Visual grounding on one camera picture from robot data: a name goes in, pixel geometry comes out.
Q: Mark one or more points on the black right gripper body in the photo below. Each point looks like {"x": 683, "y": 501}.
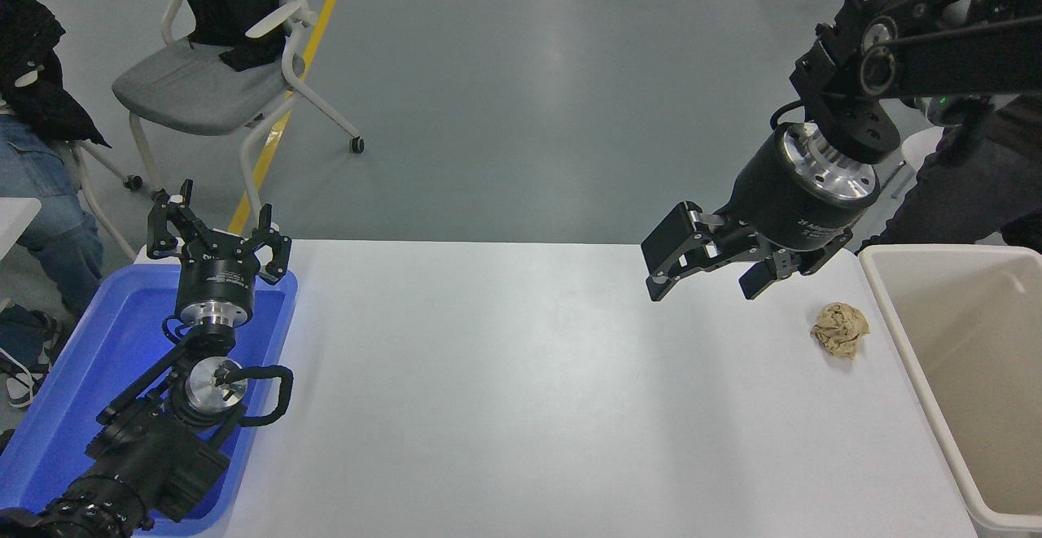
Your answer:
{"x": 781, "y": 208}

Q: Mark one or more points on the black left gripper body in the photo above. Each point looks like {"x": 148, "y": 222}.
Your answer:
{"x": 216, "y": 277}

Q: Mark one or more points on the tan paper ball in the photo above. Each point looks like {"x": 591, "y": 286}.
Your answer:
{"x": 840, "y": 330}

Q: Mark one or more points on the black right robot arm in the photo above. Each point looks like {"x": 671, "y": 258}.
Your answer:
{"x": 944, "y": 58}

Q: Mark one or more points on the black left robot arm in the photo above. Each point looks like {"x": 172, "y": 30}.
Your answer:
{"x": 138, "y": 457}

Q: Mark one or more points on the seated person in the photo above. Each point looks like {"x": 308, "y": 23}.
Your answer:
{"x": 41, "y": 196}

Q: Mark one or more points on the grey white-framed chair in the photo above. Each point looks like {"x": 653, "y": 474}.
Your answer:
{"x": 187, "y": 86}

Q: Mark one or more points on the white side table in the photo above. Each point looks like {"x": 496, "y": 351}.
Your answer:
{"x": 15, "y": 216}

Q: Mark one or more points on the blue plastic tray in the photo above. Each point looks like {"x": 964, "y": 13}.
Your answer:
{"x": 89, "y": 359}

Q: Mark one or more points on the dark white-soled shoe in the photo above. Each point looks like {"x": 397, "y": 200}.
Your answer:
{"x": 28, "y": 334}

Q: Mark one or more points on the large pale bin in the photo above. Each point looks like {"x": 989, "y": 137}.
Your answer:
{"x": 977, "y": 359}

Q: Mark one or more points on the black garment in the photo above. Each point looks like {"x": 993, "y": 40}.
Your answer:
{"x": 220, "y": 1}

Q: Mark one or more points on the white chair frame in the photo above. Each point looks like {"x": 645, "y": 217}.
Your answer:
{"x": 98, "y": 196}

